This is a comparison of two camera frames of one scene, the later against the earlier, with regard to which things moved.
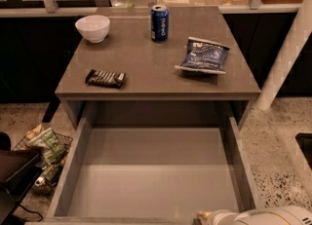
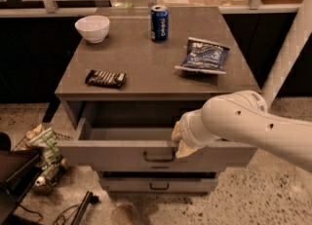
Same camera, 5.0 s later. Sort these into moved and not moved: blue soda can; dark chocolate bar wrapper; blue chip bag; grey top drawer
Moved: grey top drawer
Not moved: dark chocolate bar wrapper; blue soda can; blue chip bag
